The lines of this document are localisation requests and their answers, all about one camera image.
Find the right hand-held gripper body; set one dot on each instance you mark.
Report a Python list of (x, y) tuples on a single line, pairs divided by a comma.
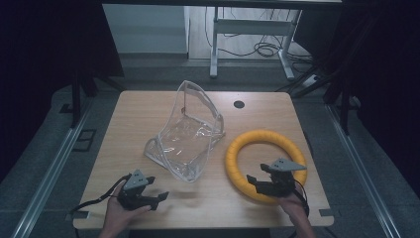
[(279, 183)]

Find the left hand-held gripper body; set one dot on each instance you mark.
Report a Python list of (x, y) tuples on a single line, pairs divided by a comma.
[(132, 195)]

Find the clear plastic zipper bag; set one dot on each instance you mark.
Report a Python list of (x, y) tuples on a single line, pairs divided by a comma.
[(189, 139)]

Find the person's left hand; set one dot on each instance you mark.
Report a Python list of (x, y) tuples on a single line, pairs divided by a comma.
[(120, 214)]

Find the person's right hand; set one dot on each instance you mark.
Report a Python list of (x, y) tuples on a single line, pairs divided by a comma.
[(292, 205)]

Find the black round table grommet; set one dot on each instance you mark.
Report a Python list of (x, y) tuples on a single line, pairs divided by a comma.
[(239, 104)]

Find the white power strip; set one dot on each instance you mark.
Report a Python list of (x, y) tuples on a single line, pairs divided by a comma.
[(311, 80)]

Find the black metal stand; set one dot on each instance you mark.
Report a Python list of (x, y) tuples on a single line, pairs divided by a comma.
[(76, 99), (330, 82)]

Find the dark curtain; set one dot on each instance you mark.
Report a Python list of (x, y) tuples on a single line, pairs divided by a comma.
[(383, 82), (49, 66)]

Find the black floor bracket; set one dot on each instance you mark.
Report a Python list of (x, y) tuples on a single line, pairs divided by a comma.
[(85, 140)]

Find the metal floor rail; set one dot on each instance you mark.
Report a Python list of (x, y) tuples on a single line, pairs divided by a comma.
[(360, 165), (49, 175)]

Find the white metal desk frame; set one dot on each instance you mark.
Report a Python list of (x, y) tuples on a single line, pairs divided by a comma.
[(251, 27)]

